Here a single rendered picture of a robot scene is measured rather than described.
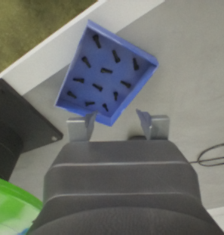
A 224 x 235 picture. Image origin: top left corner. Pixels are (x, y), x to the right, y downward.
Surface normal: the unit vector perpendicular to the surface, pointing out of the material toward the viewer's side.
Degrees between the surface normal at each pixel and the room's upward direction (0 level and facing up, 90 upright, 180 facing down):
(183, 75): 0
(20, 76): 0
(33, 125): 0
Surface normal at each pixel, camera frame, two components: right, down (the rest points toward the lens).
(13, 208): 0.40, 0.54
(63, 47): 0.00, 0.70
